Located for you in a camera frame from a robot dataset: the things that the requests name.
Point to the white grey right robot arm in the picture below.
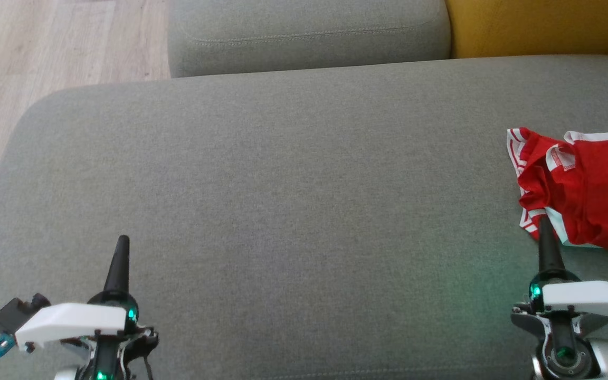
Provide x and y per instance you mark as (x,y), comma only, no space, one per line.
(568,359)

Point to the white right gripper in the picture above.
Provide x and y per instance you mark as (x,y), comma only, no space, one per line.
(589,298)

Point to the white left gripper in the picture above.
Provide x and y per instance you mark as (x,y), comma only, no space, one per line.
(72,319)

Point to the red shorts with white stripe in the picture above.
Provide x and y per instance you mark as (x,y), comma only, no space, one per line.
(605,195)

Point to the yellow sofa backrest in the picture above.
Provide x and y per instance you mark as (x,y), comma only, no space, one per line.
(536,26)

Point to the yellow and grey sofa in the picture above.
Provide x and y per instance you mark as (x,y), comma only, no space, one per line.
(283,211)

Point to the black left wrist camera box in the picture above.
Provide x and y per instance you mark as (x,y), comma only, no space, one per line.
(16,311)

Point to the grey sofa back cushion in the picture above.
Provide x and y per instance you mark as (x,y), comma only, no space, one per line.
(309,31)

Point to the red shirt with striped trim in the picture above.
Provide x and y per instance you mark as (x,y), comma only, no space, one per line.
(533,174)

